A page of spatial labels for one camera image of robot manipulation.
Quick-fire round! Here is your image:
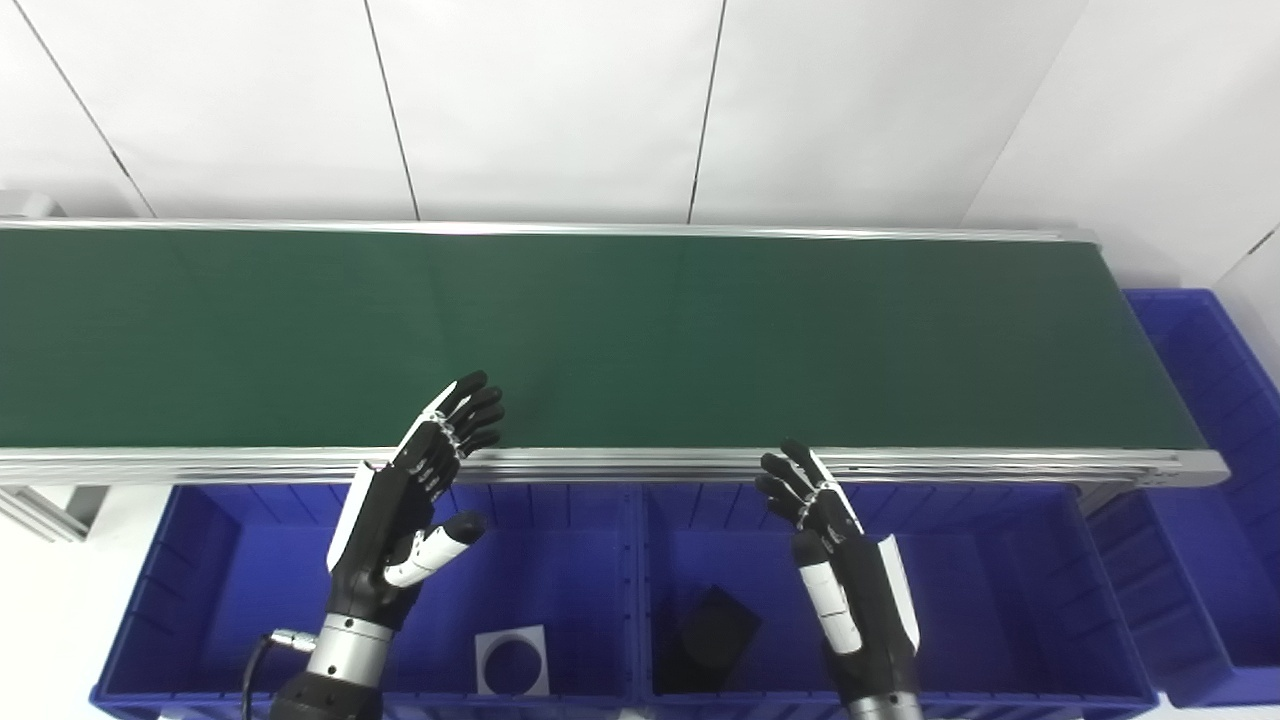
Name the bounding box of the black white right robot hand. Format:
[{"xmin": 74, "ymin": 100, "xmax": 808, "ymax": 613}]
[{"xmin": 754, "ymin": 438, "xmax": 922, "ymax": 701}]

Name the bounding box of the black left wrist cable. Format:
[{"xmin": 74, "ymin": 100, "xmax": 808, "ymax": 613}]
[{"xmin": 240, "ymin": 628, "xmax": 319, "ymax": 720}]

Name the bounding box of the green conveyor belt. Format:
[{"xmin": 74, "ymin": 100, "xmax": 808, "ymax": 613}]
[
  {"xmin": 0, "ymin": 232, "xmax": 1209, "ymax": 451},
  {"xmin": 0, "ymin": 219, "xmax": 1231, "ymax": 489}
]

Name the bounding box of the grey conveyor end housing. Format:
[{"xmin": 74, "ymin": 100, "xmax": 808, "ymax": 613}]
[{"xmin": 0, "ymin": 190, "xmax": 66, "ymax": 221}]

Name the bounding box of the aluminium conveyor leg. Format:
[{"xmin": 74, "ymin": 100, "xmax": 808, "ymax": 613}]
[{"xmin": 0, "ymin": 485, "xmax": 109, "ymax": 543}]

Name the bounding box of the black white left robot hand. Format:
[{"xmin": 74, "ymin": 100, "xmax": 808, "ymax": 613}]
[{"xmin": 327, "ymin": 371, "xmax": 507, "ymax": 631}]

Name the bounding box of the black block part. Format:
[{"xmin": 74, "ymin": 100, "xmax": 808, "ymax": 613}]
[{"xmin": 655, "ymin": 587, "xmax": 763, "ymax": 693}]

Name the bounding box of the blue plastic bin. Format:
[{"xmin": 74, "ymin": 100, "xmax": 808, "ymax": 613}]
[
  {"xmin": 632, "ymin": 483, "xmax": 1161, "ymax": 720},
  {"xmin": 1085, "ymin": 290, "xmax": 1280, "ymax": 709},
  {"xmin": 90, "ymin": 483, "xmax": 641, "ymax": 720}
]

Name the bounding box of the white square part with hole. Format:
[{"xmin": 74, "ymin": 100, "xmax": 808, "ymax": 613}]
[{"xmin": 474, "ymin": 625, "xmax": 551, "ymax": 698}]

